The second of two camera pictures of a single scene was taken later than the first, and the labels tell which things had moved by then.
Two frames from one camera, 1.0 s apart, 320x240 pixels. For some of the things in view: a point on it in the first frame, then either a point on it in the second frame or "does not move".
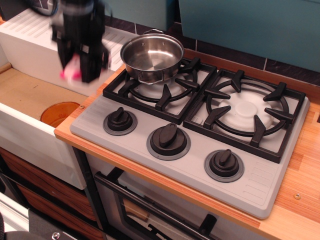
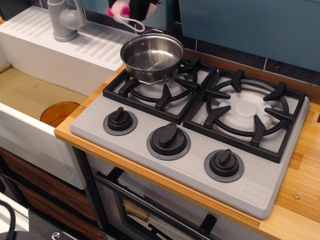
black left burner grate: (172, 100) does not move
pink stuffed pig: (72, 71) → (121, 10)
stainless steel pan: (152, 57) does not move
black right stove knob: (224, 166) does not move
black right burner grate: (253, 114) does not move
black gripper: (80, 32) → (111, 3)
